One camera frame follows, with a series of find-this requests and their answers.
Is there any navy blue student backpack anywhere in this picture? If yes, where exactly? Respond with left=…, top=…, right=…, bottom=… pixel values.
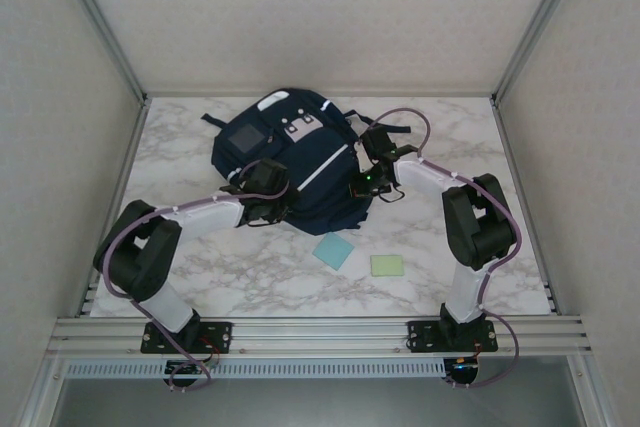
left=201, top=88, right=411, bottom=237

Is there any blue sticky note pad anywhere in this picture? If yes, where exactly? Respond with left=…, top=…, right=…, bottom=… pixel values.
left=312, top=233, right=357, bottom=272

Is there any green sticky note pad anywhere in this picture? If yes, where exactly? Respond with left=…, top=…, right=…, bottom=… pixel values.
left=369, top=254, right=405, bottom=278

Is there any small controller circuit board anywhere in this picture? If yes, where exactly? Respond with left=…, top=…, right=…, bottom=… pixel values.
left=164, top=359, right=210, bottom=378
left=443, top=356, right=482, bottom=374

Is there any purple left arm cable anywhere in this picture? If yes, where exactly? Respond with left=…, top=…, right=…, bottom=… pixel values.
left=102, top=161, right=291, bottom=393

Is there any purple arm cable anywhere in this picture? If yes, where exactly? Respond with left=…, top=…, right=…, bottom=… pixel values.
left=369, top=107, right=524, bottom=391
left=102, top=161, right=291, bottom=393

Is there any aluminium table side rail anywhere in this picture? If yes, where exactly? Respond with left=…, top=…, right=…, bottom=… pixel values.
left=74, top=96, right=151, bottom=319
left=492, top=96, right=559, bottom=316

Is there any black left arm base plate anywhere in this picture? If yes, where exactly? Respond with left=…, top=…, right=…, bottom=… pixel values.
left=141, top=320, right=235, bottom=354

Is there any aluminium mounting rail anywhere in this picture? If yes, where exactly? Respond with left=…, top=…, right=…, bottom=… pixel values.
left=47, top=315, right=594, bottom=359

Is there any grey slotted cable duct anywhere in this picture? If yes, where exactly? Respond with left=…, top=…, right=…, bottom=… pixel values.
left=64, top=359, right=447, bottom=379

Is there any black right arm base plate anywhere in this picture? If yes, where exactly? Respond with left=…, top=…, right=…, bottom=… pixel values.
left=407, top=319, right=500, bottom=353

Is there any aluminium frame post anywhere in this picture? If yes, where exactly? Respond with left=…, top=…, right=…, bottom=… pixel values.
left=492, top=0, right=592, bottom=106
left=54, top=0, right=151, bottom=104

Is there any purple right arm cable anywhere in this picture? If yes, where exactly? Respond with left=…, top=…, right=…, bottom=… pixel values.
left=369, top=107, right=524, bottom=391

